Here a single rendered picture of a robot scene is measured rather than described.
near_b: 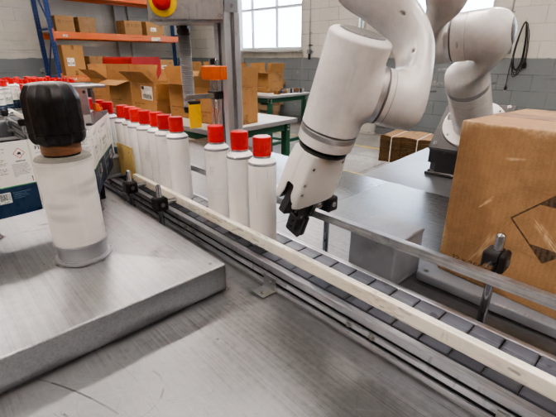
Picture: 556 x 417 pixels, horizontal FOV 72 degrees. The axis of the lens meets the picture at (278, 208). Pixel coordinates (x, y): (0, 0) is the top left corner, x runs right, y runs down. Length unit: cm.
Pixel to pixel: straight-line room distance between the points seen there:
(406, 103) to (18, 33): 824
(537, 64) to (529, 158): 543
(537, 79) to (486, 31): 496
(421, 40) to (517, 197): 27
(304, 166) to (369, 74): 15
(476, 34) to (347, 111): 65
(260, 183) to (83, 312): 34
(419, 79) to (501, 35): 59
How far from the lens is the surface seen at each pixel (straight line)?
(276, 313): 63
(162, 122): 97
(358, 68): 51
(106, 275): 69
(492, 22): 112
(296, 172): 56
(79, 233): 71
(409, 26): 58
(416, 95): 54
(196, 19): 97
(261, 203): 68
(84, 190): 70
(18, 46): 855
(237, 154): 72
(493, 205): 69
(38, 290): 70
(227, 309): 65
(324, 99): 52
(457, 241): 73
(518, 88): 611
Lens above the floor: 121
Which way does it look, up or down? 22 degrees down
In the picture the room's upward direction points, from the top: straight up
